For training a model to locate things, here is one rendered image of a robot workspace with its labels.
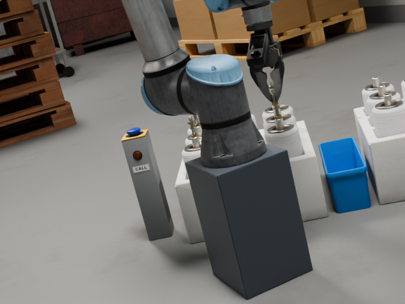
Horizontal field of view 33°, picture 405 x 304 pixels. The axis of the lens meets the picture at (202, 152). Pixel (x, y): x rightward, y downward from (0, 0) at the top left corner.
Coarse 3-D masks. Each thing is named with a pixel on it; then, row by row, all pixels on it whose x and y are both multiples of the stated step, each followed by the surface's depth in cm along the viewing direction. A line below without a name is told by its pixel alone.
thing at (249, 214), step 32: (192, 160) 164; (256, 160) 152; (288, 160) 155; (192, 192) 166; (224, 192) 149; (256, 192) 152; (288, 192) 156; (224, 224) 153; (256, 224) 154; (288, 224) 157; (224, 256) 160; (256, 256) 155; (288, 256) 159; (256, 288) 156
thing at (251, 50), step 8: (264, 32) 182; (256, 40) 181; (264, 40) 180; (248, 48) 179; (256, 48) 178; (264, 48) 178; (248, 56) 177; (256, 56) 176; (264, 56) 176; (248, 64) 177; (256, 64) 177; (264, 64) 176
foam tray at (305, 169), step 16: (304, 128) 211; (304, 144) 196; (304, 160) 185; (304, 176) 186; (320, 176) 186; (304, 192) 187; (320, 192) 187; (192, 208) 190; (304, 208) 189; (320, 208) 188; (192, 224) 192; (192, 240) 193
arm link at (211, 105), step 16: (192, 64) 152; (208, 64) 150; (224, 64) 149; (192, 80) 151; (208, 80) 149; (224, 80) 149; (240, 80) 151; (192, 96) 153; (208, 96) 150; (224, 96) 149; (240, 96) 151; (192, 112) 157; (208, 112) 151; (224, 112) 150; (240, 112) 152
